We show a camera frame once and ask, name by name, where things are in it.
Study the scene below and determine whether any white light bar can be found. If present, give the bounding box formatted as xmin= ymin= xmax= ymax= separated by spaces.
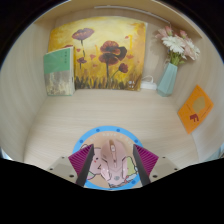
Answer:
xmin=94 ymin=4 xmax=171 ymax=24

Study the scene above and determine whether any yellow poppy flower painting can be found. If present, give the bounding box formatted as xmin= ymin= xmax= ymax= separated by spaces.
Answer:
xmin=47 ymin=16 xmax=148 ymax=92

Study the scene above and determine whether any white power strip with cable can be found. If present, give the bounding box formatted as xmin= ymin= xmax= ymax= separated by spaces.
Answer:
xmin=139 ymin=75 xmax=158 ymax=91

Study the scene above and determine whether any orange book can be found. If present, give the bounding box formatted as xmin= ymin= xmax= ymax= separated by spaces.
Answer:
xmin=177 ymin=84 xmax=215 ymax=135

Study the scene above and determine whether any pink computer mouse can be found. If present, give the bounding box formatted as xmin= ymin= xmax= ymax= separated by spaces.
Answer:
xmin=99 ymin=138 xmax=129 ymax=183

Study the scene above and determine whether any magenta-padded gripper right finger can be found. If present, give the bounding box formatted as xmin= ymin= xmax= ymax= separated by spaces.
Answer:
xmin=132 ymin=143 xmax=181 ymax=188

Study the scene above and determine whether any green and beige book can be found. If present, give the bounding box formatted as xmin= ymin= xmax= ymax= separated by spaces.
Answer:
xmin=43 ymin=46 xmax=76 ymax=97

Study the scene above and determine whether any pink and white flower bouquet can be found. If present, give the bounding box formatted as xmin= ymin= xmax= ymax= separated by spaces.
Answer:
xmin=154 ymin=25 xmax=202 ymax=66

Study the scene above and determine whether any round blue-rimmed pig mouse pad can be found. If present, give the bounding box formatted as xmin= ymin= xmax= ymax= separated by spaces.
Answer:
xmin=72 ymin=125 xmax=144 ymax=191

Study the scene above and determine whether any mint green faceted vase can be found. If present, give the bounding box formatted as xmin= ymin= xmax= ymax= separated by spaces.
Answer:
xmin=156 ymin=62 xmax=179 ymax=98

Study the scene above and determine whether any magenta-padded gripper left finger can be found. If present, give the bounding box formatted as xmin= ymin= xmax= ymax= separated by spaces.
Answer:
xmin=45 ymin=143 xmax=96 ymax=188

